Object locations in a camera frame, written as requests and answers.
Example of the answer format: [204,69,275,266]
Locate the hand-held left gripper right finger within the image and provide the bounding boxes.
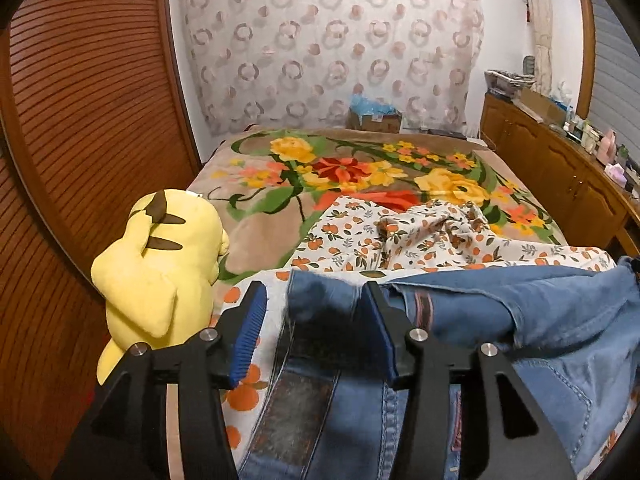
[361,281,578,480]

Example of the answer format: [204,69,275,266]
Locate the blue denim pants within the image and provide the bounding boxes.
[240,259,640,480]

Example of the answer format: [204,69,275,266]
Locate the floral plush blanket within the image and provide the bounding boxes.
[187,127,563,286]

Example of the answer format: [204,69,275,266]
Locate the circle pattern curtain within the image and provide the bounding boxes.
[167,0,486,138]

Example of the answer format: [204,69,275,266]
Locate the brown slatted wardrobe door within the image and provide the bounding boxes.
[0,0,206,480]

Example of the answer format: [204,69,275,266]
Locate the grey window shutter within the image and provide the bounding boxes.
[587,0,640,161]

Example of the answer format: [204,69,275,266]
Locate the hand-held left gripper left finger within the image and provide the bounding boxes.
[52,281,268,480]

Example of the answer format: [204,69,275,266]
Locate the long cardboard box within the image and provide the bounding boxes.
[520,89,568,123]

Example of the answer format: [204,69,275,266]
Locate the wooden cabinet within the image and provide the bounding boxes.
[480,92,640,261]

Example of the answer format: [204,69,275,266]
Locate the blue plastic bag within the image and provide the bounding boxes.
[349,94,396,116]

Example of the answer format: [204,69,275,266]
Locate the white side curtain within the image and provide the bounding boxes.
[524,0,554,91]

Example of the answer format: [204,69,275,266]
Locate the yellow plush toy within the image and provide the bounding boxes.
[91,188,231,386]

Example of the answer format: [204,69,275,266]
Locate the orange fruit print sheet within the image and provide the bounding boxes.
[167,195,621,480]

